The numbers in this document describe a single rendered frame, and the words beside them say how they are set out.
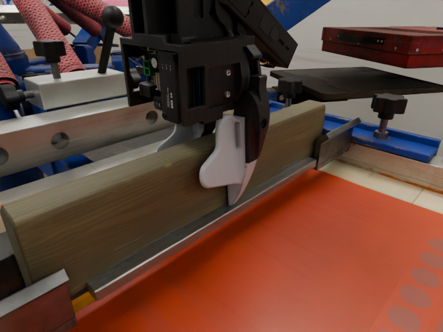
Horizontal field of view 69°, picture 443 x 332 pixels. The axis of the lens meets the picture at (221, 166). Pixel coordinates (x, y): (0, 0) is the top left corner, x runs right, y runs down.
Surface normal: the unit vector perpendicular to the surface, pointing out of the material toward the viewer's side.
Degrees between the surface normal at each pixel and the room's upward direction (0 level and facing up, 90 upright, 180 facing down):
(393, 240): 0
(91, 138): 90
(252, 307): 0
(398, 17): 90
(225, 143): 84
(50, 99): 90
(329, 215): 0
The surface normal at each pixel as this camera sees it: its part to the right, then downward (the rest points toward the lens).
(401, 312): 0.01, -0.90
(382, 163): -0.70, 0.31
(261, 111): 0.71, 0.18
